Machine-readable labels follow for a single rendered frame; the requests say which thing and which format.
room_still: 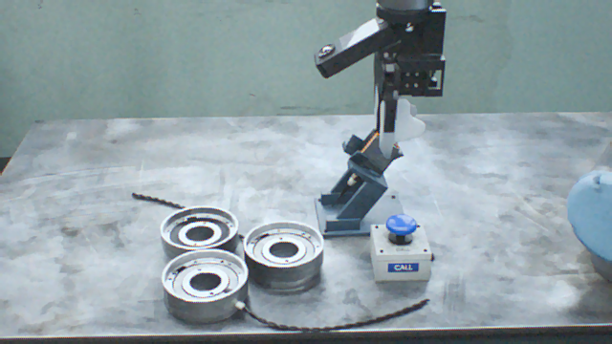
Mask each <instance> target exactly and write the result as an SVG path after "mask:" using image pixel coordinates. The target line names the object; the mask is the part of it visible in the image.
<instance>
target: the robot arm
mask: <svg viewBox="0 0 612 344"><path fill-rule="evenodd" d="M375 2H376V3H377V4H376V16H377V17H375V18H374V19H372V20H370V21H368V22H367V23H365V24H363V25H361V26H359V27H358V28H356V29H354V30H352V31H351V32H349V33H347V34H346V35H344V36H342V37H340V38H339V39H337V40H335V41H333V42H331V43H330V45H327V46H325V47H323V48H322V49H321V50H319V51H317V52H316V53H315V61H316V65H317V68H318V70H319V72H320V73H321V75H322V76H323V77H324V78H329V77H331V76H333V75H336V74H338V73H339V72H341V71H343V70H344V69H346V68H348V67H350V66H352V65H353V64H355V63H357V62H359V61H361V60H362V59H364V58H366V57H368V56H369V55H371V54H374V59H373V76H374V77H375V88H374V91H375V127H376V129H377V130H378V131H380V132H381V138H380V148H381V150H382V153H383V154H384V156H385V158H386V159H390V158H391V154H392V149H393V145H394V144H395V143H397V142H400V141H404V140H410V139H413V138H417V137H420V136H421V135H422V134H423V133H424V131H425V125H424V123H423V122H421V121H419V120H417V119H415V117H416V114H417V108H416V106H415V105H412V104H410V103H409V102H408V100H407V99H405V98H404V96H406V95H411V96H412V97H442V96H443V91H444V80H445V70H446V59H445V58H443V55H442V52H443V42H444V32H445V21H446V10H445V9H442V6H441V4H440V3H434V0H375ZM436 71H441V76H440V87H439V88H432V87H436V86H437V80H436V79H435V77H433V74H435V72H436ZM428 87H430V88H428ZM567 217H568V221H569V222H570V223H571V226H572V229H573V231H574V233H575V235H576V236H577V238H578V239H579V241H580V242H581V243H582V244H583V245H584V246H585V247H586V248H587V249H588V250H589V251H591V257H592V261H593V264H594V266H595V267H596V269H597V270H598V271H599V273H600V274H601V275H602V276H603V277H605V278H606V279H607V280H609V281H610V282H611V283H612V140H611V141H610V142H609V143H608V145H607V146H606V148H605V150H604V151H603V153H602V154H601V156H600V158H599V160H598V161H597V162H596V164H595V165H594V167H593V168H592V169H591V170H590V171H589V172H588V173H586V174H584V175H582V176H581V177H580V178H579V179H578V180H577V181H576V183H575V186H574V188H573V189H572V191H571V192H570V194H569V197H568V200H567Z"/></svg>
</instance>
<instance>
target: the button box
mask: <svg viewBox="0 0 612 344"><path fill-rule="evenodd" d="M369 254H370V260H371V265H372V270H374V275H375V281H376V283H410V282H428V279H429V269H430V262H433V261H434V255H433V252H432V251H430V248H429V245H428V242H427V238H426V234H425V230H424V227H423V224H417V229H416V230H415V231H414V232H413V233H411V234H408V235H405V237H404V238H403V239H400V238H398V237H397V236H396V234H394V233H392V232H390V231H389V230H388V229H387V228H386V225H370V243H369Z"/></svg>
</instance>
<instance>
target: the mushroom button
mask: <svg viewBox="0 0 612 344"><path fill-rule="evenodd" d="M386 228H387V229H388V230H389V231H390V232H392V233H394V234H396V236H397V237H398V238H400V239H403V238H404V237H405V235H408V234H411V233H413V232H414V231H415V230H416V229H417V223H416V221H415V219H414V218H412V217H411V216H409V215H405V214H395V215H392V216H390V217H389V218H388V219H387V221H386Z"/></svg>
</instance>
